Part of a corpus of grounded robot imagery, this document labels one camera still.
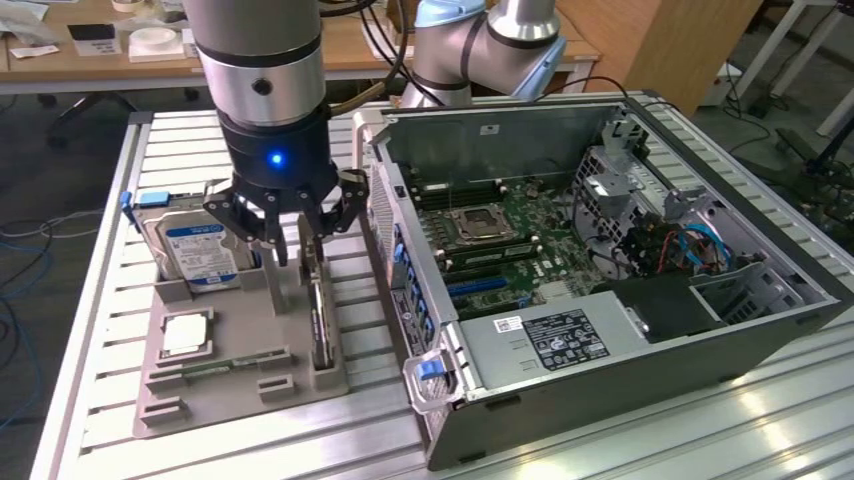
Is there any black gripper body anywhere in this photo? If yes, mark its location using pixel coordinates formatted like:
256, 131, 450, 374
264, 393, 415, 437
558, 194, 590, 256
219, 107, 342, 200

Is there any graphics card with metal bracket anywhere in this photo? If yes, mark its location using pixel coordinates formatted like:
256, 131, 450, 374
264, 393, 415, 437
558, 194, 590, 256
296, 219, 340, 374

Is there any hard disk with blue carrier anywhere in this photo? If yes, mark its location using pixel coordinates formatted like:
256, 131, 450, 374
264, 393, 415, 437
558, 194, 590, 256
120, 185, 260, 295

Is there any metal CPU socket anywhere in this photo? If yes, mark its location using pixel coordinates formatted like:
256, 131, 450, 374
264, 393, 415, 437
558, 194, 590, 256
446, 203, 510, 247

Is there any installed RAM stick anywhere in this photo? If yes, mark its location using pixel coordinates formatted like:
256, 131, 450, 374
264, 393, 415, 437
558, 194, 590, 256
441, 242, 543, 272

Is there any silver CPU chip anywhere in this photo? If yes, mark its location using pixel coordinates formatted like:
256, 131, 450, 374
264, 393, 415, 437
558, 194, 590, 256
162, 314, 211, 355

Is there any blue expansion slot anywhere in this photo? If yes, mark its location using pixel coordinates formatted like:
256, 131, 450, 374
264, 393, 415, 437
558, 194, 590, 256
446, 275, 510, 297

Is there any grey parts rack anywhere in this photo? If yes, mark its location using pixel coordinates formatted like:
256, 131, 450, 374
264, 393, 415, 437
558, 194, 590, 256
131, 242, 354, 441

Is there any white box with bowl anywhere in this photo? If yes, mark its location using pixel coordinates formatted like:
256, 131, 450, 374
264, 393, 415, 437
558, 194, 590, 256
127, 27, 187, 64

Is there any green loose RAM stick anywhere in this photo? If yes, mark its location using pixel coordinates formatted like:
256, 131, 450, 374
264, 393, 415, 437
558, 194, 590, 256
180, 351, 270, 377

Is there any green motherboard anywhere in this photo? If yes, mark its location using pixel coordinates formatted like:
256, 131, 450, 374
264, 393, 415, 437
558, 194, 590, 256
404, 172, 619, 322

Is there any wooden desk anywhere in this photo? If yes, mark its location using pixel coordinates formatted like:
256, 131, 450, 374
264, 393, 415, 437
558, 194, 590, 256
0, 0, 602, 109

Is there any white box with black top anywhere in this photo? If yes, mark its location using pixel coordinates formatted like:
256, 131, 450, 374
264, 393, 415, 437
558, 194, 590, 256
68, 23, 123, 57

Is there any grey power supply unit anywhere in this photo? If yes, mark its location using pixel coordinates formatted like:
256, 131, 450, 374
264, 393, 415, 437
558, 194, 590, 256
458, 291, 654, 392

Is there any silver chipset heatsink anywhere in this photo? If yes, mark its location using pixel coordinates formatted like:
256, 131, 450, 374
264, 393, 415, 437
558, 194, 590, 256
533, 280, 581, 304

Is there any clear plastic bag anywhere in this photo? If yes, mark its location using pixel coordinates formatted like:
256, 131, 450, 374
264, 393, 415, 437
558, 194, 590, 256
0, 2, 66, 44

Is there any dark grey PC case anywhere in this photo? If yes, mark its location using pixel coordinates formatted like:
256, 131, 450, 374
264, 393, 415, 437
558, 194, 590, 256
351, 89, 854, 473

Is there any wooden cabinet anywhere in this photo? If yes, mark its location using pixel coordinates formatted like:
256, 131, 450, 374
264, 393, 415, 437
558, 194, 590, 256
573, 0, 766, 115

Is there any blue data wire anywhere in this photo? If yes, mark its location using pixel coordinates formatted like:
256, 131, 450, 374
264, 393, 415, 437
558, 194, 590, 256
670, 223, 737, 275

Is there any white table frame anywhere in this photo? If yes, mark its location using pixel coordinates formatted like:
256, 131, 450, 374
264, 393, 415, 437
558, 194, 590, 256
730, 0, 854, 136

